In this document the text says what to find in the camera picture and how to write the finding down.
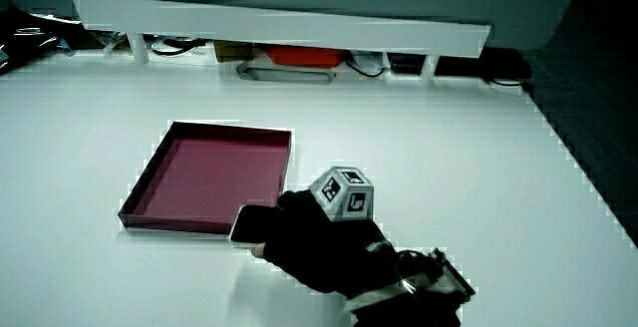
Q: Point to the person's right hand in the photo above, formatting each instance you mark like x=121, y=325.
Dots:
x=309, y=247

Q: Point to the maroon shallow tray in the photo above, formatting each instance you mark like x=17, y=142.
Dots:
x=209, y=177

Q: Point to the orange box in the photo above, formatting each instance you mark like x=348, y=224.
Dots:
x=304, y=56

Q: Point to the small black box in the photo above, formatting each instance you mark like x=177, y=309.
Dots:
x=406, y=63

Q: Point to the brown box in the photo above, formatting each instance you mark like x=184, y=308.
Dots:
x=233, y=51

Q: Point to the white desk shelf riser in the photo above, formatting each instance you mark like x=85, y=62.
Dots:
x=279, y=25

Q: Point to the black bag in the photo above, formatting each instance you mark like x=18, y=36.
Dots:
x=30, y=38

